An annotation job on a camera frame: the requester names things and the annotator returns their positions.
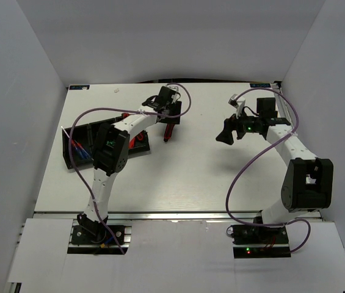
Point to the aluminium front rail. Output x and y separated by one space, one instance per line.
142 215

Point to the black three-compartment tray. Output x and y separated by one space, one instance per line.
93 128

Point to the red black utility knife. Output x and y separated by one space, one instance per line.
138 138

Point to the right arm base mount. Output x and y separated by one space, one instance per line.
250 242

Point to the blue red screwdriver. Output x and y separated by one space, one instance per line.
81 151
80 134

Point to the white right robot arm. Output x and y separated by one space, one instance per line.
323 173

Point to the blue label left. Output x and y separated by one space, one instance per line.
79 87

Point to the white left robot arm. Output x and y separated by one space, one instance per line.
111 150

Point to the blue label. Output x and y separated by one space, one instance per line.
260 85
79 87

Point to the aluminium right side rail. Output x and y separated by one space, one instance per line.
285 103

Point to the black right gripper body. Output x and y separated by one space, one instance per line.
245 124

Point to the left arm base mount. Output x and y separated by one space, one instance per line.
79 236

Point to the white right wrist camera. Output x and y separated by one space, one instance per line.
237 103

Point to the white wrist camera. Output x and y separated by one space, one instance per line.
237 103
175 92

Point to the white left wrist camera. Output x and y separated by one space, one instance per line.
175 92

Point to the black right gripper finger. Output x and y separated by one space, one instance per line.
225 137
228 125

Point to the blue label right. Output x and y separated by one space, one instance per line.
260 85

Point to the aluminium rail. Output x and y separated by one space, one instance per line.
285 103
142 215

